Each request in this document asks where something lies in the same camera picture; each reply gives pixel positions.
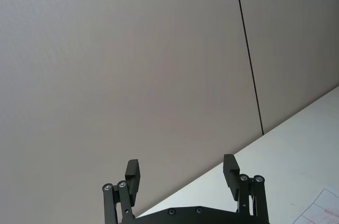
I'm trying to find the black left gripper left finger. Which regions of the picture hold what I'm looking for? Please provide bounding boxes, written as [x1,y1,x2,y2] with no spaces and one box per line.
[102,159,141,224]

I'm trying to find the white paper sheet with drawing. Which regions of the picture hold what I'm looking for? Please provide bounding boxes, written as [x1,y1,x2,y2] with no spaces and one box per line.
[292,187,339,224]

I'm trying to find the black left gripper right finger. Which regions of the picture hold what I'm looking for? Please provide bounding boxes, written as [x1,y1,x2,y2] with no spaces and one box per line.
[222,154,271,224]

